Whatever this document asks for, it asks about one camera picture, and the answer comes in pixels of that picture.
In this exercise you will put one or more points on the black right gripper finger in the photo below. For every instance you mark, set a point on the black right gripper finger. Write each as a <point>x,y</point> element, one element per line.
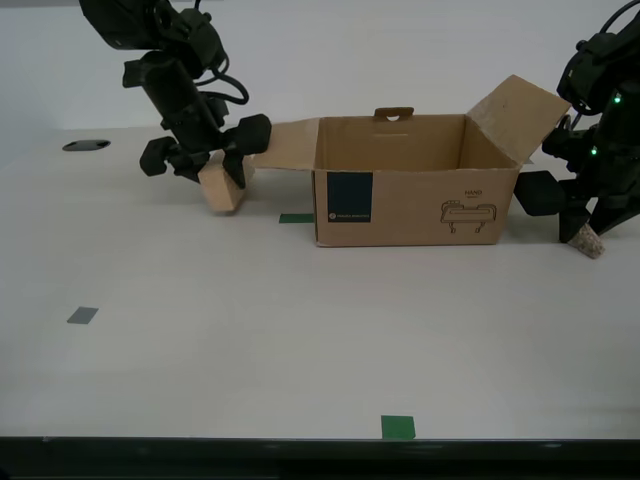
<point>540,192</point>
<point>617,215</point>

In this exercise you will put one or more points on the green tape square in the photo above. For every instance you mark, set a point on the green tape square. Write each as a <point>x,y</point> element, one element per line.
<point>397,427</point>

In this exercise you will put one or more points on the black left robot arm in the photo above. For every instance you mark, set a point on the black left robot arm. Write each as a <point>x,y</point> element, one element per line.
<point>120,25</point>

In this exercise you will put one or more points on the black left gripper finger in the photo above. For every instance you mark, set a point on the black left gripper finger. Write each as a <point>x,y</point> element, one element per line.
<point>157,157</point>
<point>252,132</point>

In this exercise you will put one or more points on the green tape strip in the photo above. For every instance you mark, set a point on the green tape strip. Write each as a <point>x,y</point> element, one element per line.
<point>296,218</point>

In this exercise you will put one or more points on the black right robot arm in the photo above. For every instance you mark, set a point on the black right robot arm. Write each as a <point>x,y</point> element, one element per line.
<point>625,55</point>

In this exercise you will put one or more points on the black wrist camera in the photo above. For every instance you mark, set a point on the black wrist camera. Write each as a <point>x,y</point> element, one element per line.
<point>582,75</point>
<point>202,37</point>

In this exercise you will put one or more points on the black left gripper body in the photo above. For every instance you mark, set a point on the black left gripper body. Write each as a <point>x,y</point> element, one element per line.
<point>175,105</point>

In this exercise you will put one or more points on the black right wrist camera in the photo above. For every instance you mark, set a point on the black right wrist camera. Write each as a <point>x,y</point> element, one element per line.
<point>582,75</point>

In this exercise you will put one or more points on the light wooden block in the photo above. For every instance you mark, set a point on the light wooden block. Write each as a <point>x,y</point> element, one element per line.
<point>222,192</point>

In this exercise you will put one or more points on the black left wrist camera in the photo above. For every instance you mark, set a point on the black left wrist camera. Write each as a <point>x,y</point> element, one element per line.
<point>202,37</point>

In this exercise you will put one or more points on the brown cardboard box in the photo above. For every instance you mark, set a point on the brown cardboard box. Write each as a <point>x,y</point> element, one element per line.
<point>415,200</point>

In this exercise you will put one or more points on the black table grommet hole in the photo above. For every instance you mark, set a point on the black table grommet hole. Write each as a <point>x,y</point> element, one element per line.
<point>85,145</point>

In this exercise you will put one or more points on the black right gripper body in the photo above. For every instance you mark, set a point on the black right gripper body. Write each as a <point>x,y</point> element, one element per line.
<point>615,165</point>

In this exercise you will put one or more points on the speckled beige rock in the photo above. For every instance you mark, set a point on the speckled beige rock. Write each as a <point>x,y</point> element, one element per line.
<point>589,242</point>

